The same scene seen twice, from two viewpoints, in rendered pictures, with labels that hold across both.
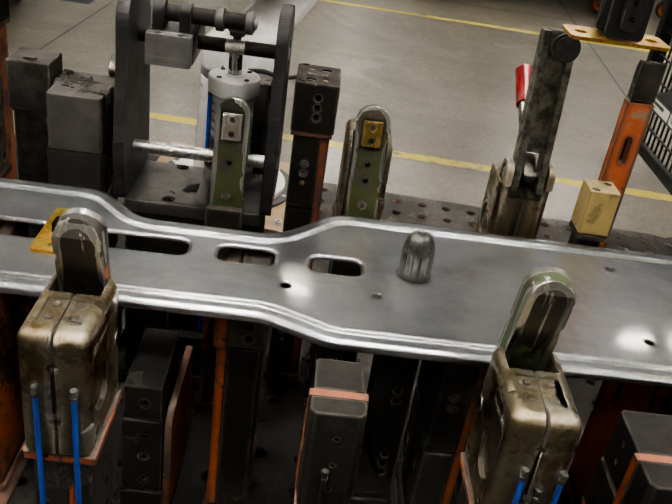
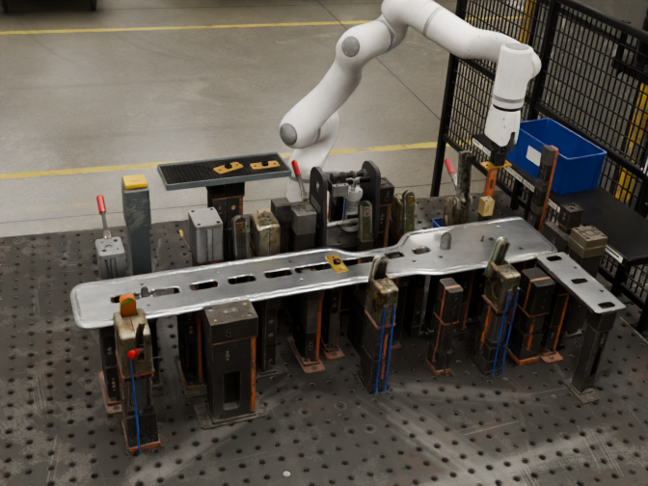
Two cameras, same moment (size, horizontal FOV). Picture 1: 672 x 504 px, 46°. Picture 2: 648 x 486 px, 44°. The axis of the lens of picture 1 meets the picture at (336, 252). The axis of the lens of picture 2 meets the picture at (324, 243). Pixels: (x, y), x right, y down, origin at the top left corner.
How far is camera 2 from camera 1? 1.66 m
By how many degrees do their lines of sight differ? 17
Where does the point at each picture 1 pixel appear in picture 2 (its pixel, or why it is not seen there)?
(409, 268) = (445, 245)
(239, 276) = (399, 262)
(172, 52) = (342, 191)
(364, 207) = (411, 227)
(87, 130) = (311, 225)
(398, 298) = (446, 256)
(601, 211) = (489, 207)
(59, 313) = (385, 284)
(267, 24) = (319, 152)
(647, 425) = (529, 272)
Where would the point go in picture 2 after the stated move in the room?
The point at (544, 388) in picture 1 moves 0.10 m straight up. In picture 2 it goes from (507, 268) to (514, 236)
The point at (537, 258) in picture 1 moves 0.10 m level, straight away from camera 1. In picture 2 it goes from (474, 229) to (469, 213)
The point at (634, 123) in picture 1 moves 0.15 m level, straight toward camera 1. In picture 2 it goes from (493, 175) to (499, 198)
